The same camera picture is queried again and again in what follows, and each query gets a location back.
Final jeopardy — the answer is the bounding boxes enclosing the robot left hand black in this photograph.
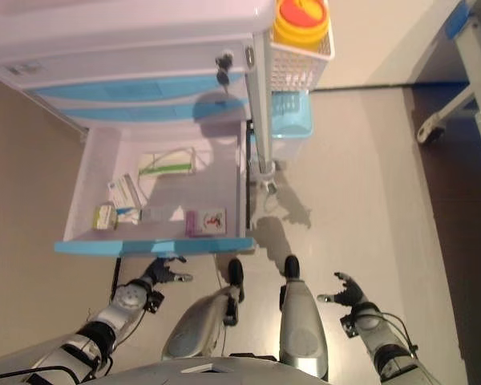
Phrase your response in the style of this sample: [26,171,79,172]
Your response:
[142,256,194,292]

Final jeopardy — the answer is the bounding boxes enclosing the robot right hand black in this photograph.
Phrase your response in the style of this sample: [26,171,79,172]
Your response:
[316,271,366,310]

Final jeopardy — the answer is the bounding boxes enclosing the blue front cart drawer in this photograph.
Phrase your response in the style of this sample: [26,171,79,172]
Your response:
[54,120,257,257]
[22,71,248,101]
[43,98,249,124]

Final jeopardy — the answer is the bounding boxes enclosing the clear plastic medicine pack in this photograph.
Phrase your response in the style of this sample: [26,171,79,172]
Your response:
[140,205,176,224]

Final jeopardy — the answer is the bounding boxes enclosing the teal white medicine box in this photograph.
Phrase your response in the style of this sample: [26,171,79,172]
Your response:
[114,206,143,225]

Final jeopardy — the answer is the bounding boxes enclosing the white blue medicine box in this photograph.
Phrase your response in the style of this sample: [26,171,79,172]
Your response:
[107,172,148,209]

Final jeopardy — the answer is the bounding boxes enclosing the robot right leg grey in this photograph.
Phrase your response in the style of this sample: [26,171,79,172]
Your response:
[278,278,329,380]

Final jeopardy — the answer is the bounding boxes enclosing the robot leg grey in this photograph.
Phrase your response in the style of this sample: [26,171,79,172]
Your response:
[161,280,245,360]
[278,278,329,380]

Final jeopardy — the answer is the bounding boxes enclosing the robot left leg grey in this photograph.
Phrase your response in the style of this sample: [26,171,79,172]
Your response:
[161,280,245,360]

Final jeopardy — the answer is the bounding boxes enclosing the robot right foot black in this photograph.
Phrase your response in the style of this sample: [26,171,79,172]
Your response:
[284,255,301,281]

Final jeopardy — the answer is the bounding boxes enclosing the robot foot black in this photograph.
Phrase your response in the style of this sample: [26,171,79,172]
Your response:
[284,255,301,281]
[227,258,245,304]

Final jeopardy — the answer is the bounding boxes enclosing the robot left foot black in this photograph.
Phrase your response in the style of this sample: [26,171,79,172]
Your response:
[227,258,245,304]

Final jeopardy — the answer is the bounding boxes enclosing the white box red figure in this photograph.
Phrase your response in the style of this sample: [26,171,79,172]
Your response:
[195,207,228,234]

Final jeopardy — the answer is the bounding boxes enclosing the small green white box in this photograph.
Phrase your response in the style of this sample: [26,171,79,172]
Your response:
[91,203,119,231]

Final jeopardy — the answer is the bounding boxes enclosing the white box green stripe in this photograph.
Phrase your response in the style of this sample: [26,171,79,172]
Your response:
[138,146,197,177]

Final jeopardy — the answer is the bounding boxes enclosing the robot torso grey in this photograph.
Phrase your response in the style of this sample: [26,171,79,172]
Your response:
[79,352,317,385]

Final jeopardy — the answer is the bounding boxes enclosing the cart caster wheel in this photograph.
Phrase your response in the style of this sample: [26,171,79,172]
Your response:
[260,172,280,196]

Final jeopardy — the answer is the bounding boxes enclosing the clear plastic bin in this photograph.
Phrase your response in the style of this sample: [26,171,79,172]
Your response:
[248,134,305,164]

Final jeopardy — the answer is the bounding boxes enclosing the light blue plastic bin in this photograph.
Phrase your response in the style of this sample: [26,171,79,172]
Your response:
[271,90,316,140]

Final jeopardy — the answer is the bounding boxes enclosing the white object at corner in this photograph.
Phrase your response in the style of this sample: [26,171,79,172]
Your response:
[415,114,446,145]

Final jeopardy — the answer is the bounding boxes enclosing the cart lock with keys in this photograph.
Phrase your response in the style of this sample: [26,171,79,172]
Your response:
[215,50,236,95]

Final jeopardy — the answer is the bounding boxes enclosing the white perforated side basket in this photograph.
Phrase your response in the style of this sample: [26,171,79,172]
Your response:
[269,30,336,93]

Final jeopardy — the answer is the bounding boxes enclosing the white medical cart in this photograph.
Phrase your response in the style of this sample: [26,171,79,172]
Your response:
[0,0,280,189]

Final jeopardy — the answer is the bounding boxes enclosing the yellow sharps container red lid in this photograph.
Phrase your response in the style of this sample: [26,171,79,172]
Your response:
[272,0,330,51]

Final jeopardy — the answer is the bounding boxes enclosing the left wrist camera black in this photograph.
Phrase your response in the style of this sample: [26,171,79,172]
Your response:
[143,291,165,316]

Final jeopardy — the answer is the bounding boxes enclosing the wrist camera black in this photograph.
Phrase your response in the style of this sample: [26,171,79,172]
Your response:
[143,291,165,316]
[339,314,356,340]

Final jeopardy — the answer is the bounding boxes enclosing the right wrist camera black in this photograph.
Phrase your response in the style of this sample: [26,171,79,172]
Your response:
[339,314,356,340]

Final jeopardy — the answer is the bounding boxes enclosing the hospital bed frame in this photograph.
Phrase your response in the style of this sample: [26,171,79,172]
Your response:
[414,0,481,189]

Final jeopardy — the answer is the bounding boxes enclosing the blue bed corner bracket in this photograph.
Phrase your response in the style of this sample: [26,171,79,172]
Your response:
[444,2,472,39]

